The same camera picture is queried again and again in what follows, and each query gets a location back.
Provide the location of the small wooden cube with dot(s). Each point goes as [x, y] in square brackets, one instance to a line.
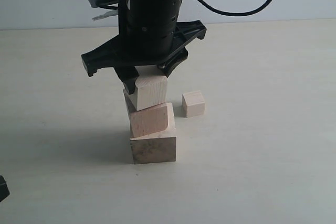
[193, 103]

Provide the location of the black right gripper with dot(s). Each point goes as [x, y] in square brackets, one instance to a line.
[149, 35]

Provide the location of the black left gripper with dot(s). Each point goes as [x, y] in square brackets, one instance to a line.
[4, 191]

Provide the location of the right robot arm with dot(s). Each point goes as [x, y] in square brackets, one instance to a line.
[150, 34]

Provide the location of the medium wooden cube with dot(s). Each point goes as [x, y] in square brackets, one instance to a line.
[147, 121]

